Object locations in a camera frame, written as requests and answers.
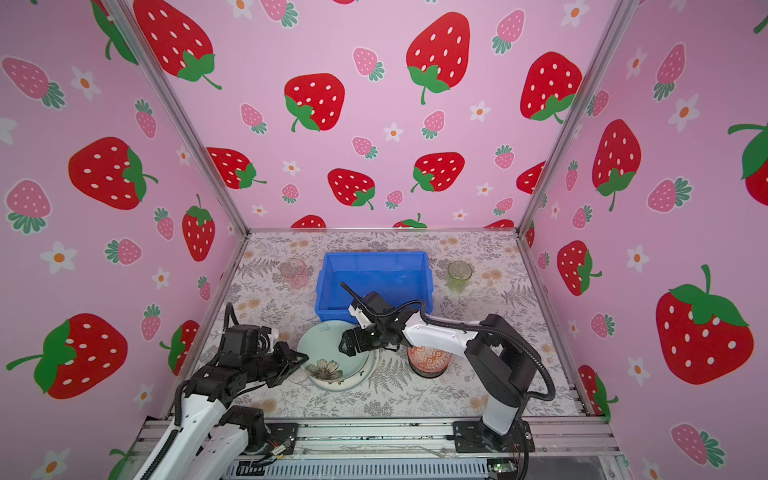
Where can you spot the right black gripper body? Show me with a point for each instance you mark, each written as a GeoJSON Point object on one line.
{"type": "Point", "coordinates": [367, 337]}

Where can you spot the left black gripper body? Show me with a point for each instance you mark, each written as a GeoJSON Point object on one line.
{"type": "Point", "coordinates": [264, 367]}

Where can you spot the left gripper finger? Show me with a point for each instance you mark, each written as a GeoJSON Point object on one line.
{"type": "Point", "coordinates": [287, 357]}
{"type": "Point", "coordinates": [282, 371]}

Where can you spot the light green flower plate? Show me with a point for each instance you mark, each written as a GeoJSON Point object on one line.
{"type": "Point", "coordinates": [322, 341]}

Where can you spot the white watermelon plate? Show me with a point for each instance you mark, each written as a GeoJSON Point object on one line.
{"type": "Point", "coordinates": [366, 375]}

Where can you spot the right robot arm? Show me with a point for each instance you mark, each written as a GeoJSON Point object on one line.
{"type": "Point", "coordinates": [508, 367]}

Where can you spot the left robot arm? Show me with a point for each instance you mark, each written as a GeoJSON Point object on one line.
{"type": "Point", "coordinates": [209, 431]}

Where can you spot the blue plastic bin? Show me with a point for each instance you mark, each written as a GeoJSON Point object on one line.
{"type": "Point", "coordinates": [398, 277]}

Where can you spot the orange patterned upturned bowl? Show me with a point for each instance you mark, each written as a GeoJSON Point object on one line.
{"type": "Point", "coordinates": [428, 362]}

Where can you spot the pink glass cup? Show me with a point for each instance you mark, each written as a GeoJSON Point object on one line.
{"type": "Point", "coordinates": [294, 272]}

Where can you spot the green glass cup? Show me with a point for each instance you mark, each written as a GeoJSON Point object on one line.
{"type": "Point", "coordinates": [459, 274]}

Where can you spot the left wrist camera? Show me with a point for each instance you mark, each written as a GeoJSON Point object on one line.
{"type": "Point", "coordinates": [241, 343]}

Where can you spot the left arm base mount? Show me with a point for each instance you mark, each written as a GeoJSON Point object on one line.
{"type": "Point", "coordinates": [275, 435]}

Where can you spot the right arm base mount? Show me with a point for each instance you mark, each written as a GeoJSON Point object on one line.
{"type": "Point", "coordinates": [476, 437]}

